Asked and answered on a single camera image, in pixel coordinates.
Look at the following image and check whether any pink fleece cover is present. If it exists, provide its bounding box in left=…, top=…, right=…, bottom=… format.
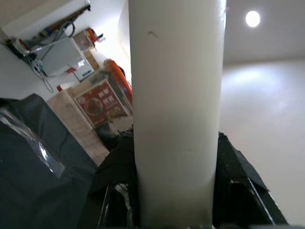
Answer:
left=47, top=89, right=111, bottom=167

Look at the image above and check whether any black tablecloth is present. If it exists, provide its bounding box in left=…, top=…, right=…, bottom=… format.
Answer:
left=0, top=93, right=112, bottom=229

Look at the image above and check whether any white chest appliance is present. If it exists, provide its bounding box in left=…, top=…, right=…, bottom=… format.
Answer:
left=37, top=35, right=83, bottom=77

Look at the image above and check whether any narrow clear tape strip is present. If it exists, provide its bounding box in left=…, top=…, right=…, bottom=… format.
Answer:
left=0, top=107, right=65, bottom=178

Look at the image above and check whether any grey upright vacuum cleaner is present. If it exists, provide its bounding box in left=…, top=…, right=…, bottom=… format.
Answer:
left=6, top=21, right=77, bottom=60

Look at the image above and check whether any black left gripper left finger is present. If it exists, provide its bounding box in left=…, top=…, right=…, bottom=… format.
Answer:
left=78, top=128, right=140, bottom=229

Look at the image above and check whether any orange-lid box with red poster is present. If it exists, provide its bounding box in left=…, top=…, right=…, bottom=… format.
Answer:
left=73, top=59, right=133, bottom=129

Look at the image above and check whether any round ceiling light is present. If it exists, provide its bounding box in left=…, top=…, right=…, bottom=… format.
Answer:
left=245, top=10, right=261, bottom=27

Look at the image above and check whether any dark glass pan lid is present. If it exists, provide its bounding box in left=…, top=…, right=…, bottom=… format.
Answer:
left=96, top=119, right=134, bottom=153

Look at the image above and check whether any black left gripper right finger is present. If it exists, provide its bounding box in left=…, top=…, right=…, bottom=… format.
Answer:
left=212, top=131, right=288, bottom=226

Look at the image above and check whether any white plastic table leg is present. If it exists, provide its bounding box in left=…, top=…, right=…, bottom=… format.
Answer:
left=128, top=0, right=227, bottom=226

